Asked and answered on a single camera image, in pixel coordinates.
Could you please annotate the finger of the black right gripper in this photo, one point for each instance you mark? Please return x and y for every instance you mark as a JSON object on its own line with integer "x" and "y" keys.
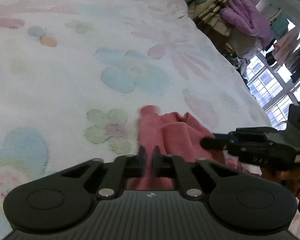
{"x": 222, "y": 136}
{"x": 217, "y": 144}

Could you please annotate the window with grille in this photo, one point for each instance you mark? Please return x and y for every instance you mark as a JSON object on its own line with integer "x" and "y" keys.
{"x": 272, "y": 87}

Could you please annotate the floral fleece bed blanket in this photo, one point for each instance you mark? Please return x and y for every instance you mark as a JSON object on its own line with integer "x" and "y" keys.
{"x": 75, "y": 73}

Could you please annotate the pink turtleneck sweater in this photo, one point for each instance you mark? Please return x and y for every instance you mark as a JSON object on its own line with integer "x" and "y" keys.
{"x": 174, "y": 134}

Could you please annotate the purple quilted jacket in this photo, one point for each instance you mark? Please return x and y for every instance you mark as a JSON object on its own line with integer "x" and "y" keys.
{"x": 247, "y": 19}

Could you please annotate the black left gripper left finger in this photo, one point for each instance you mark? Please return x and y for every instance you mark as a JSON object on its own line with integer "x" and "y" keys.
{"x": 64, "y": 199}

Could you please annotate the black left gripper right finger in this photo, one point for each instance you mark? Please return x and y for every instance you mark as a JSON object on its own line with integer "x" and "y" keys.
{"x": 238, "y": 201}

